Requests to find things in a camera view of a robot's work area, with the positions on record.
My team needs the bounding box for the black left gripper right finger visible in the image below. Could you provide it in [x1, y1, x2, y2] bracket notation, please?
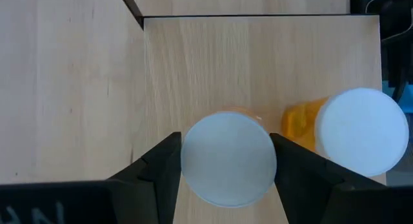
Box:
[269, 132, 413, 224]

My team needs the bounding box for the black aluminium table frame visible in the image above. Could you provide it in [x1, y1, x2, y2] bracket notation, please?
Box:
[350, 0, 413, 102]

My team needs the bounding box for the large orange medicine bottle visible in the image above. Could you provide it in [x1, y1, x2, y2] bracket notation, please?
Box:
[280, 87, 410, 178]
[179, 106, 278, 208]

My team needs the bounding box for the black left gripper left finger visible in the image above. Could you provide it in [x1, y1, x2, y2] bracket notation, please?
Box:
[0, 132, 183, 224]

